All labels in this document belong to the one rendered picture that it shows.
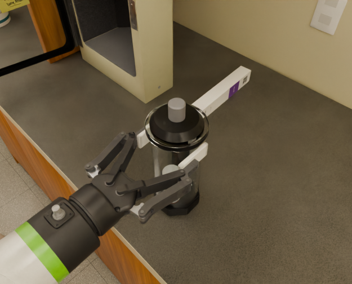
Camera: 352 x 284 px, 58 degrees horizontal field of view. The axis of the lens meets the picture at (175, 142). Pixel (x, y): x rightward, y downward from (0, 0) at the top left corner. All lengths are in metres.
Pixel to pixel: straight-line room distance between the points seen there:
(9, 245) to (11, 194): 1.61
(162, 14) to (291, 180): 0.50
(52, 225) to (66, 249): 0.03
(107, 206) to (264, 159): 0.46
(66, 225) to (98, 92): 0.60
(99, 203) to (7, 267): 0.13
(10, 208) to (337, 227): 1.67
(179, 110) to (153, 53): 0.38
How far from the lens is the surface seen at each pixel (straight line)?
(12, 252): 0.44
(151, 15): 0.80
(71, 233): 0.44
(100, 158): 0.53
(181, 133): 0.49
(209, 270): 0.65
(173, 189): 0.48
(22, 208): 1.97
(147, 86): 0.89
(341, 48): 1.00
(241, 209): 0.71
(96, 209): 0.46
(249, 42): 1.14
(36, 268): 0.44
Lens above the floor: 1.55
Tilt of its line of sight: 48 degrees down
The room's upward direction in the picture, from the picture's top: straight up
